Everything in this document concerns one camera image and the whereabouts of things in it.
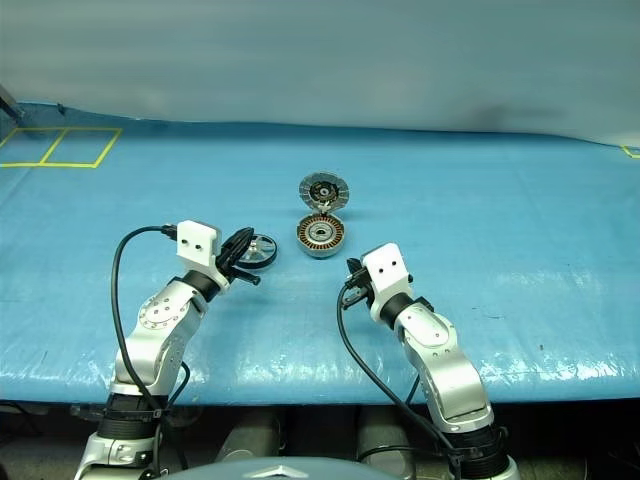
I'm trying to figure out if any motor stator with copper windings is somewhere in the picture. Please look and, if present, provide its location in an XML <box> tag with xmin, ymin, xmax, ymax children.
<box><xmin>294</xmin><ymin>211</ymin><xmax>348</xmax><ymax>262</ymax></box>

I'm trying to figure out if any black wheel rotor ring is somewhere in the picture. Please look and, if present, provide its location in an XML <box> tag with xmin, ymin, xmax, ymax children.
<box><xmin>239</xmin><ymin>234</ymin><xmax>279</xmax><ymax>272</ymax></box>

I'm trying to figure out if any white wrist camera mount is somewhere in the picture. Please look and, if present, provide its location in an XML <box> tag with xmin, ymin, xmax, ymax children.
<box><xmin>360</xmin><ymin>242</ymin><xmax>414</xmax><ymax>322</ymax></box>
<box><xmin>175</xmin><ymin>219</ymin><xmax>232</xmax><ymax>296</ymax></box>

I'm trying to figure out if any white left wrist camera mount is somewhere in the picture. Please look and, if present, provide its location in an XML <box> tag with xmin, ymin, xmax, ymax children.
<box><xmin>175</xmin><ymin>219</ymin><xmax>232</xmax><ymax>296</ymax></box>

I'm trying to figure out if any silver finned motor cover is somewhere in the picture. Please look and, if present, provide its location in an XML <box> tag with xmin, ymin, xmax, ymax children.
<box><xmin>298</xmin><ymin>171</ymin><xmax>350</xmax><ymax>211</ymax></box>

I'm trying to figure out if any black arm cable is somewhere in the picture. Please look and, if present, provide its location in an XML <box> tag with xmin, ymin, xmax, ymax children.
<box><xmin>110</xmin><ymin>223</ymin><xmax>192</xmax><ymax>480</ymax></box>
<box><xmin>336</xmin><ymin>279</ymin><xmax>464</xmax><ymax>480</ymax></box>

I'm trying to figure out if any grey robot torso shell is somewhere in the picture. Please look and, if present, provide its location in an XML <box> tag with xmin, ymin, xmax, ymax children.
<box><xmin>162</xmin><ymin>455</ymin><xmax>389</xmax><ymax>480</ymax></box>

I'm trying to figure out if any grey rounded cylinder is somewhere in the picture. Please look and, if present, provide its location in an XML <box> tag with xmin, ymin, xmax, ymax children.
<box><xmin>219</xmin><ymin>409</ymin><xmax>284</xmax><ymax>464</ymax></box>
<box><xmin>356</xmin><ymin>407</ymin><xmax>417</xmax><ymax>464</ymax></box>

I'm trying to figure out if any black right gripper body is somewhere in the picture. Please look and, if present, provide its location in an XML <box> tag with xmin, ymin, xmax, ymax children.
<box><xmin>345</xmin><ymin>256</ymin><xmax>375</xmax><ymax>308</ymax></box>

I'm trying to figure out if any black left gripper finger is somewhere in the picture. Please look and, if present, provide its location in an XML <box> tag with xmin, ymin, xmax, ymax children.
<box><xmin>234</xmin><ymin>238</ymin><xmax>257</xmax><ymax>272</ymax></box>
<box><xmin>222</xmin><ymin>227</ymin><xmax>255</xmax><ymax>262</ymax></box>

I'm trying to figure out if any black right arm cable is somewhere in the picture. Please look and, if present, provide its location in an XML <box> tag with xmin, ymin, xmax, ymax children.
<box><xmin>336</xmin><ymin>279</ymin><xmax>464</xmax><ymax>480</ymax></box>

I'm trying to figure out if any dark metal frame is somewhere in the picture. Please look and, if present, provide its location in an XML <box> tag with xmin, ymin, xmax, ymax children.
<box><xmin>0</xmin><ymin>82</ymin><xmax>26</xmax><ymax>126</ymax></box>

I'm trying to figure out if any blue table cover sheet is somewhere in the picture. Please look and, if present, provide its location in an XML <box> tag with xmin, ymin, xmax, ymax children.
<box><xmin>0</xmin><ymin>102</ymin><xmax>640</xmax><ymax>407</ymax></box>

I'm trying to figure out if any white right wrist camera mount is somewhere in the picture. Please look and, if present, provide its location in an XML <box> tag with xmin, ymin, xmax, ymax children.
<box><xmin>360</xmin><ymin>242</ymin><xmax>414</xmax><ymax>322</ymax></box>

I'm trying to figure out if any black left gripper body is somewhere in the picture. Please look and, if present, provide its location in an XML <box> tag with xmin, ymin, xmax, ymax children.
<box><xmin>215</xmin><ymin>247</ymin><xmax>262</xmax><ymax>288</ymax></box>

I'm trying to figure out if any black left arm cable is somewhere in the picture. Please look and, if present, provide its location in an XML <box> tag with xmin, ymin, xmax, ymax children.
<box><xmin>110</xmin><ymin>223</ymin><xmax>192</xmax><ymax>480</ymax></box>

